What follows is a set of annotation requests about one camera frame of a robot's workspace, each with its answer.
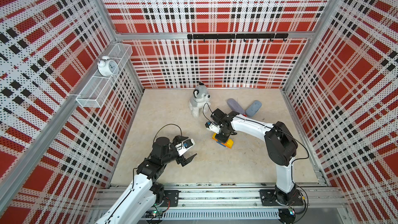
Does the white alarm clock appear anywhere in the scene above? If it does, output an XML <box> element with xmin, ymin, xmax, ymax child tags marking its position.
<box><xmin>97</xmin><ymin>56</ymin><xmax>119</xmax><ymax>77</ymax></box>

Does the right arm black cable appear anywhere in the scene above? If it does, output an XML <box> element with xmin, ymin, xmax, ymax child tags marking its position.
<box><xmin>201</xmin><ymin>102</ymin><xmax>215</xmax><ymax>123</ymax></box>

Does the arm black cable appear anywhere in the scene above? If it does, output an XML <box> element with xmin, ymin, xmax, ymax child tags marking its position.
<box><xmin>152</xmin><ymin>123</ymin><xmax>183</xmax><ymax>145</ymax></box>
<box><xmin>201</xmin><ymin>102</ymin><xmax>215</xmax><ymax>123</ymax></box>

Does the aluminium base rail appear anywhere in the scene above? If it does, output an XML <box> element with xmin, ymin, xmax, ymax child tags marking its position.
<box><xmin>93</xmin><ymin>181</ymin><xmax>352</xmax><ymax>224</ymax></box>

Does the yellow lego brick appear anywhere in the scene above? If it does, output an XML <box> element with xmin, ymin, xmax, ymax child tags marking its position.
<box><xmin>212</xmin><ymin>133</ymin><xmax>218</xmax><ymax>141</ymax></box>
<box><xmin>225</xmin><ymin>139</ymin><xmax>234</xmax><ymax>149</ymax></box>

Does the blue grey oval case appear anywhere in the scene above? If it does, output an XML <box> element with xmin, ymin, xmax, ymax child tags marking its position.
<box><xmin>245</xmin><ymin>100</ymin><xmax>262</xmax><ymax>117</ymax></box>

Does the grey white husky plush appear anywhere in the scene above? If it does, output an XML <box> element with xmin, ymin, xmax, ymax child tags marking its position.
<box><xmin>189</xmin><ymin>82</ymin><xmax>211</xmax><ymax>118</ymax></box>

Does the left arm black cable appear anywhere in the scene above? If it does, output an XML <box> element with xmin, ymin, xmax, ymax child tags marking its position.
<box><xmin>152</xmin><ymin>123</ymin><xmax>183</xmax><ymax>145</ymax></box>

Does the purple grey oval case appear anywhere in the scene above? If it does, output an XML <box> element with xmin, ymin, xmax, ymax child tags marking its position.
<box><xmin>227</xmin><ymin>99</ymin><xmax>246</xmax><ymax>115</ymax></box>

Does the white wire mesh shelf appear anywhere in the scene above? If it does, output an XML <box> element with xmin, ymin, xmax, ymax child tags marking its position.
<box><xmin>76</xmin><ymin>43</ymin><xmax>132</xmax><ymax>108</ymax></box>

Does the black hook rail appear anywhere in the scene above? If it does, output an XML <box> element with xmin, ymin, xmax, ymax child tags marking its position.
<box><xmin>187</xmin><ymin>33</ymin><xmax>289</xmax><ymax>40</ymax></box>

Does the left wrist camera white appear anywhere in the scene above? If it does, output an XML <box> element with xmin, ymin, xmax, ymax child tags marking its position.
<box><xmin>175</xmin><ymin>138</ymin><xmax>195</xmax><ymax>157</ymax></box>

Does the long blue lego brick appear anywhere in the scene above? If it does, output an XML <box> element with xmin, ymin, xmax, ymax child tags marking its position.
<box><xmin>216</xmin><ymin>141</ymin><xmax>227</xmax><ymax>147</ymax></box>

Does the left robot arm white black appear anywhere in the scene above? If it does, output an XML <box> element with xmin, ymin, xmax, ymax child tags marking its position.
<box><xmin>96</xmin><ymin>135</ymin><xmax>195</xmax><ymax>224</ymax></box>

